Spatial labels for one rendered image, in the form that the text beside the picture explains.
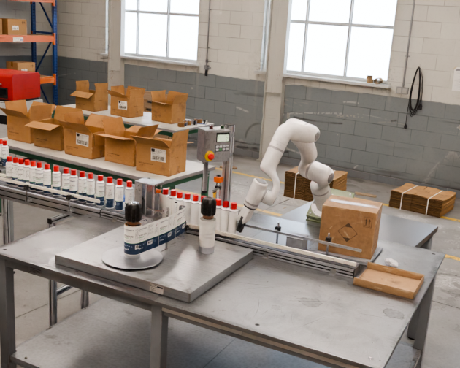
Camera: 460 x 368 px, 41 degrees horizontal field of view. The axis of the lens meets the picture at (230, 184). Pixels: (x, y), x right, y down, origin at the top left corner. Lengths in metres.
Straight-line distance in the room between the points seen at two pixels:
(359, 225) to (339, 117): 5.65
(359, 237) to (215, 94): 6.82
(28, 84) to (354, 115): 4.48
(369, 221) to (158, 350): 1.33
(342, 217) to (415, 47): 5.38
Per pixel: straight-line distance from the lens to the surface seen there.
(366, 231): 3.50
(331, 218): 3.51
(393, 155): 8.84
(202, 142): 3.55
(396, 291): 3.19
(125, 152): 5.56
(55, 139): 6.13
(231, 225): 3.53
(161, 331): 2.98
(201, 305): 2.87
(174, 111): 7.78
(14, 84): 8.64
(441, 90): 8.57
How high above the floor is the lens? 2.09
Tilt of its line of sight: 15 degrees down
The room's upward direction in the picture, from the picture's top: 4 degrees clockwise
